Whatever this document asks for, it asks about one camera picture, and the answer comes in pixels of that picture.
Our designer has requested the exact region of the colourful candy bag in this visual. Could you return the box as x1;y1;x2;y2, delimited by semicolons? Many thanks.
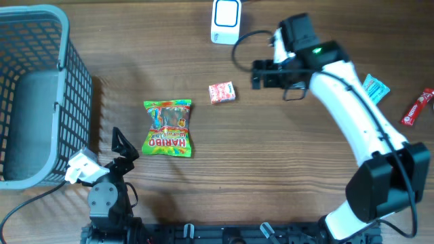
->
142;99;193;157

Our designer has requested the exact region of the red white small packet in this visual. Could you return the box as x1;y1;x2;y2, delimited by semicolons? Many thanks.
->
208;81;236;104

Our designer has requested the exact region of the mint toilet wipes pack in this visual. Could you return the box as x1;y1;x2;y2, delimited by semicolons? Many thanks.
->
362;74;390;104

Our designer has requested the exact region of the red Nescafe stick sachet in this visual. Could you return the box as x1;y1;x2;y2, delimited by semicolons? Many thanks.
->
401;88;433;126

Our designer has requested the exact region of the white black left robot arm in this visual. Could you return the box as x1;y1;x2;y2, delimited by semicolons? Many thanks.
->
80;127;149;244

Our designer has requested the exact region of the white barcode scanner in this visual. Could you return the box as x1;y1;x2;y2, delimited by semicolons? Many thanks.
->
210;0;242;45

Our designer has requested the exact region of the grey plastic mesh basket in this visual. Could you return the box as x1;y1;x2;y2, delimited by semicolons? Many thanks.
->
1;5;94;190

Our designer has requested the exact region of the black camera cable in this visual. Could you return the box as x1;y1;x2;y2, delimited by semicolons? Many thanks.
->
231;29;418;239
0;179;68;244

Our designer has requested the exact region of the black aluminium mounting rail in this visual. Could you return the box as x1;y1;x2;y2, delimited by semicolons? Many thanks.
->
80;222;382;244

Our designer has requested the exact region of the black left camera cable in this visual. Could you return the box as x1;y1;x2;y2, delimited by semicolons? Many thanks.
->
0;179;68;244

